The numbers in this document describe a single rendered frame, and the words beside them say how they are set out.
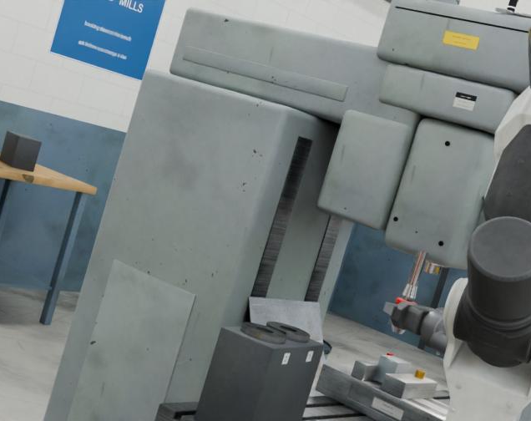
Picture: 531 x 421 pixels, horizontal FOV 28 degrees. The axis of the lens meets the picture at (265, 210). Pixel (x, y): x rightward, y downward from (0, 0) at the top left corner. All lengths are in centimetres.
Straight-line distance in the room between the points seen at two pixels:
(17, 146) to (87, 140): 127
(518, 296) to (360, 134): 104
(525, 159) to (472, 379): 37
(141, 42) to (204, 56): 465
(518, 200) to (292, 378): 59
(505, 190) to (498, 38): 70
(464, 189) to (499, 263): 87
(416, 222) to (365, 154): 21
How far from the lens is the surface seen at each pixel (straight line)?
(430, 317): 217
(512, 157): 178
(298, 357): 203
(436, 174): 242
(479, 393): 178
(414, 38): 249
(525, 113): 181
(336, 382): 252
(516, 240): 155
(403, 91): 248
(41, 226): 726
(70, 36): 707
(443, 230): 239
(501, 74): 237
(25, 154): 615
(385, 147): 247
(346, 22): 934
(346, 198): 251
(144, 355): 271
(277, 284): 268
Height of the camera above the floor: 148
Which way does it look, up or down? 4 degrees down
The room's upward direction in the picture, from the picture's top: 17 degrees clockwise
